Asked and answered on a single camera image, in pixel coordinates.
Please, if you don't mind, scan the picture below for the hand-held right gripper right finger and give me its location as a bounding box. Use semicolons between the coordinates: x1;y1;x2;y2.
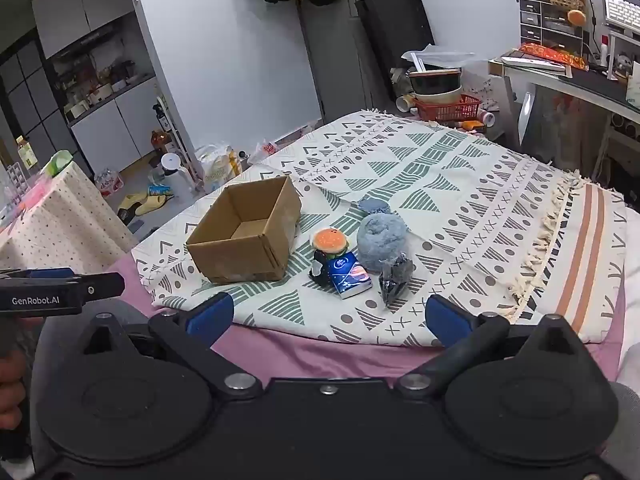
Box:
394;294;584;402

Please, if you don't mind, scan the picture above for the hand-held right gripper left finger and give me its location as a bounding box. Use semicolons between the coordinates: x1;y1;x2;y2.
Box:
80;291;264;402

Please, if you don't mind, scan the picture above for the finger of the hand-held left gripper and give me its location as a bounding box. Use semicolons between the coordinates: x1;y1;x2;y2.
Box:
0;268;126;306

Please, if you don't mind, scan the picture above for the brown cardboard box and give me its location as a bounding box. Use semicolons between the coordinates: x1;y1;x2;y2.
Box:
186;175;302;283

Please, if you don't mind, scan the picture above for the black plastic item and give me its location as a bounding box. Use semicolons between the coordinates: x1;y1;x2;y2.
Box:
378;255;415;308

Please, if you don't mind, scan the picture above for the fluffy blue plush ball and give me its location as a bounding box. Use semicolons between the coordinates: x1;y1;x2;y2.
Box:
357;212;408;273

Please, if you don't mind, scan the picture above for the blue tissue packet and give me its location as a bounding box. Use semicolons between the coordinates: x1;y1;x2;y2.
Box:
327;251;373;300

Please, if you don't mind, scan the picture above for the black white penguin plush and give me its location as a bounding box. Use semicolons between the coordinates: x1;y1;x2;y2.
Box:
308;250;333;288

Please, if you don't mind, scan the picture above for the blue knitted coaster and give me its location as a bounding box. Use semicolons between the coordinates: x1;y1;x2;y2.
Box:
358;198;392;217

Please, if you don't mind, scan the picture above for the burger plush toy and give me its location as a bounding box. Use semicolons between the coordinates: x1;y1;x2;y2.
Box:
311;228;349;261

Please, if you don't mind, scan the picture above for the person's left hand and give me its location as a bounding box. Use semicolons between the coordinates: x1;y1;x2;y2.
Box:
0;349;28;432

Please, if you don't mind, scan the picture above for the table with dotted cloth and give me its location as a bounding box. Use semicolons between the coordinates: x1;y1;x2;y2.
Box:
0;162;139;275

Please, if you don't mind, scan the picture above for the pack of water bottles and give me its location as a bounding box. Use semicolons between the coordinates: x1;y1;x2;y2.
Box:
95;167;124;196

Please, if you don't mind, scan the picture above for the green tissue box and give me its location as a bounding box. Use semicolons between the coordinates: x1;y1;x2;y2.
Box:
42;150;75;177

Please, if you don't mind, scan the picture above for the geometric patterned blanket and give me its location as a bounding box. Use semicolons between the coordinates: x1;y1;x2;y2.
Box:
131;109;587;348

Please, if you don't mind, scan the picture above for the white kettle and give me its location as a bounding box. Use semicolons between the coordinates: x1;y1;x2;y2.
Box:
160;152;194;194

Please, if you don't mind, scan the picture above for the yellow label drink bottle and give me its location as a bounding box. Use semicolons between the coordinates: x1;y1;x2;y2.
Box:
15;136;39;170

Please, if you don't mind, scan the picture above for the white plastic grocery bag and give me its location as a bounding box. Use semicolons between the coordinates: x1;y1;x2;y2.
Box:
195;143;243;193

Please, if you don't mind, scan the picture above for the orange striped blanket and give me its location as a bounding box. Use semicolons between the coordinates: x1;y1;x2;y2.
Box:
509;182;629;346

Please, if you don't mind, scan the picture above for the white grey kitchen cabinet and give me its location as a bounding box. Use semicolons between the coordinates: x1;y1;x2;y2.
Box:
31;0;201;192

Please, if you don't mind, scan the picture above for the red print plastic bag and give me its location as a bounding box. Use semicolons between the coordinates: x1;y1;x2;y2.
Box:
248;140;279;165

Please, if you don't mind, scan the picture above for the red plastic basket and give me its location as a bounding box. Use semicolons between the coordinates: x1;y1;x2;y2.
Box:
414;94;483;124

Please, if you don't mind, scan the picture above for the cream bowl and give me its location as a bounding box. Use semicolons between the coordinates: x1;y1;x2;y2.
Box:
412;85;464;107

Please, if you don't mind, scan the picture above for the clear plastic bag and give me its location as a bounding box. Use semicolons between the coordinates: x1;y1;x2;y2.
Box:
401;45;488;73

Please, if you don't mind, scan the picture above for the white flat book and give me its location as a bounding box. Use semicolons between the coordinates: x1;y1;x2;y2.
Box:
501;55;566;72

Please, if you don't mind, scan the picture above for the white desk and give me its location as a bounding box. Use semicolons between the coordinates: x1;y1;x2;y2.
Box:
489;50;640;173

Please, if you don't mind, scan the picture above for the red orange packet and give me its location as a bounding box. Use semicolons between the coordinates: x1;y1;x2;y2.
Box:
517;42;589;71

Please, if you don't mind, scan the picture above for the black leaning panel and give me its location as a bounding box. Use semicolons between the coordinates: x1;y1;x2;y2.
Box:
352;0;435;106

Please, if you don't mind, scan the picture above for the grey drawer organizer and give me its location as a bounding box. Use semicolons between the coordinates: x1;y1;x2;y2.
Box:
519;0;586;57

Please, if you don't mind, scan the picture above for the white keyboard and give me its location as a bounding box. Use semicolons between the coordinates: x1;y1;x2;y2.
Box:
602;0;640;36

